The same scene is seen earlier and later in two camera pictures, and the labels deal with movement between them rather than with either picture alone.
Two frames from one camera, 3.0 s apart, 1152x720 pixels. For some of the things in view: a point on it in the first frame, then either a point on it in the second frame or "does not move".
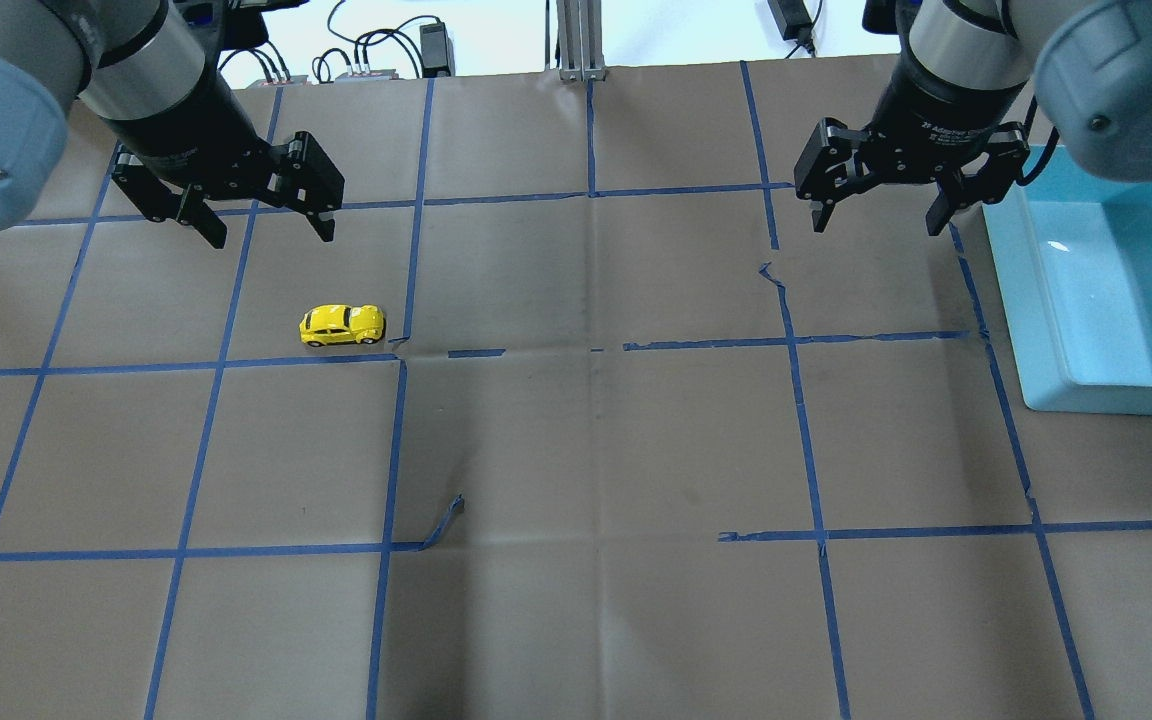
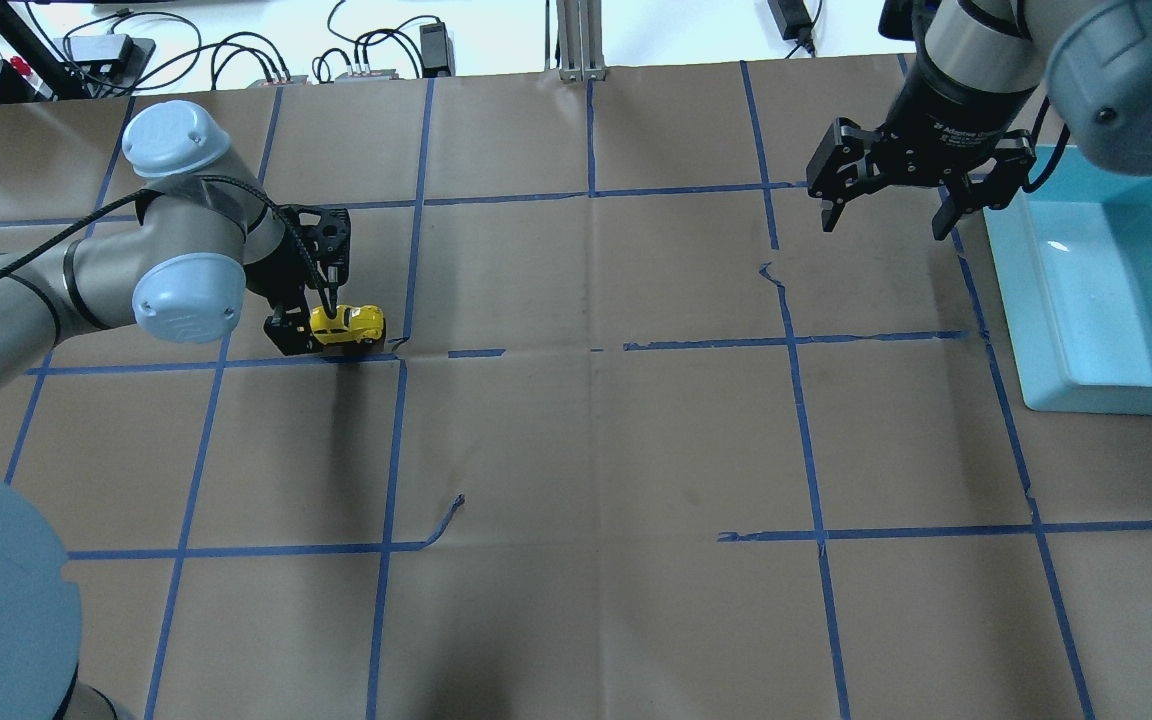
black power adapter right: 793,20 does not move
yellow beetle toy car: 342,324 does not move
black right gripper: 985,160 does not move
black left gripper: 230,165 -> 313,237
